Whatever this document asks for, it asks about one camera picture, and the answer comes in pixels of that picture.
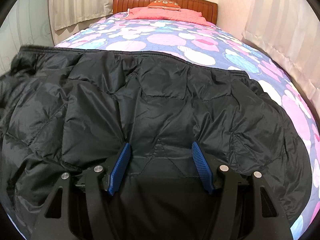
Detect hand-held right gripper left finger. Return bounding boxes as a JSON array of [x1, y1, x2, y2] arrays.
[[31, 142, 132, 240]]

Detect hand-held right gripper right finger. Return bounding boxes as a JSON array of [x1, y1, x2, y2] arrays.
[[191, 141, 282, 240]]

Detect black quilted jacket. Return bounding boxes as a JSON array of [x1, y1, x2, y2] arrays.
[[0, 45, 313, 240]]

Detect bed with colourful dotted sheet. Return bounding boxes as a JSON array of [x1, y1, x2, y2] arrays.
[[5, 12, 320, 240]]

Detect red pillow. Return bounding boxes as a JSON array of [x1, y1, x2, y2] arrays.
[[126, 7, 215, 27]]

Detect long cream curtain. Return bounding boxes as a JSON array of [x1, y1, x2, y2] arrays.
[[241, 0, 320, 103]]

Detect wooden headboard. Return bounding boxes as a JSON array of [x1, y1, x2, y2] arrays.
[[112, 0, 218, 24]]

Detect orange embroidered cushion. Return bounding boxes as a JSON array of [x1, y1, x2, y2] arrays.
[[147, 0, 181, 12]]

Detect frosted circle-pattern wardrobe door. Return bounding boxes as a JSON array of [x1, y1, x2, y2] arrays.
[[0, 0, 57, 80]]

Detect short cream curtain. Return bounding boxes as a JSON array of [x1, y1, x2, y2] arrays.
[[50, 0, 117, 32]]

